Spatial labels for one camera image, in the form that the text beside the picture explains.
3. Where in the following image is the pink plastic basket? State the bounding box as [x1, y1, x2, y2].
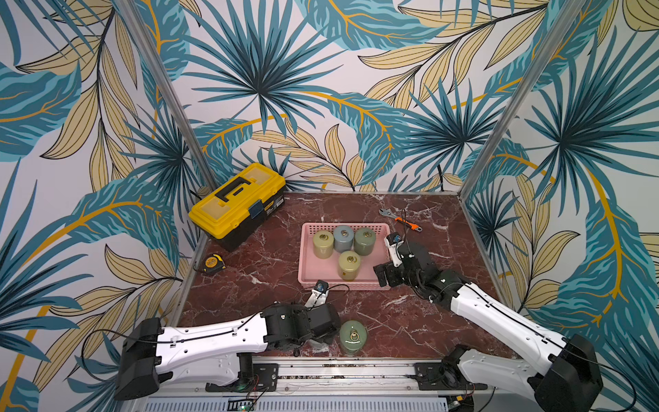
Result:
[298, 222, 391, 291]

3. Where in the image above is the yellow black toolbox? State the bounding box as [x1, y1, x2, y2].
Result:
[189, 163, 286, 252]

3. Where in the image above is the aluminium front rail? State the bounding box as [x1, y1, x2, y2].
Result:
[150, 350, 541, 401]

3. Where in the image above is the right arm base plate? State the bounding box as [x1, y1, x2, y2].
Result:
[412, 362, 488, 393]

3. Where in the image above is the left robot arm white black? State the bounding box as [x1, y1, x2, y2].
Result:
[114, 303, 341, 401]

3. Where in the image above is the green tea canister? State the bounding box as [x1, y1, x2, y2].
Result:
[339, 320, 368, 355]
[354, 228, 377, 256]

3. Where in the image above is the right aluminium corner post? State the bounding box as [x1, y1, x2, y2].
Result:
[458, 0, 586, 204]

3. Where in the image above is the blue-grey tea canister back middle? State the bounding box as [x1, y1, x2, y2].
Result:
[333, 225, 355, 253]

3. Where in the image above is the orange handled adjustable wrench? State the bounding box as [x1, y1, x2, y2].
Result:
[379, 209, 422, 233]

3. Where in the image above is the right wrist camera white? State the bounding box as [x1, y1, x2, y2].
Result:
[384, 232, 403, 268]

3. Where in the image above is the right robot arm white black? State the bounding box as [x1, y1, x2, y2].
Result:
[373, 233, 603, 411]

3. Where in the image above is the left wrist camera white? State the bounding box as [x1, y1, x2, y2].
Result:
[305, 280, 329, 310]

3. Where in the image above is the olive tea canister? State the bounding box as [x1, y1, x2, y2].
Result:
[312, 230, 334, 259]
[338, 251, 361, 282]

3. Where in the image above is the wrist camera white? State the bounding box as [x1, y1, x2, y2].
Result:
[384, 232, 403, 268]
[305, 280, 329, 310]

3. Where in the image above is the aluminium corner post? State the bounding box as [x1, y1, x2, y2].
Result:
[458, 0, 586, 204]
[116, 0, 218, 190]

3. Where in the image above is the yellow black tape measure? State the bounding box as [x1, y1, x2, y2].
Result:
[202, 253, 226, 276]

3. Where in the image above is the left aluminium corner post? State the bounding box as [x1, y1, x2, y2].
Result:
[116, 0, 218, 190]

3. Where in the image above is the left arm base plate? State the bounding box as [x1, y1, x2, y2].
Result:
[205, 363, 279, 394]

